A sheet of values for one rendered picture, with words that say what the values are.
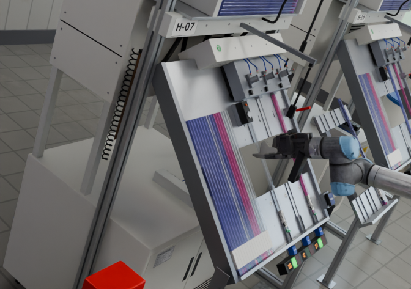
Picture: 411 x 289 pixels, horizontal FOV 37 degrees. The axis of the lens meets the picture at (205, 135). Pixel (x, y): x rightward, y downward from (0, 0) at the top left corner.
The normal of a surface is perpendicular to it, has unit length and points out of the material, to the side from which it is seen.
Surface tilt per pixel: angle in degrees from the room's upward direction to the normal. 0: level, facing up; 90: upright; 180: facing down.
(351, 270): 0
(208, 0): 90
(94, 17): 90
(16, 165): 0
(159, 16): 90
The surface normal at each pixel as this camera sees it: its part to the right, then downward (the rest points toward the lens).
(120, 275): 0.31, -0.86
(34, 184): -0.57, 0.18
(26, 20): 0.72, 0.50
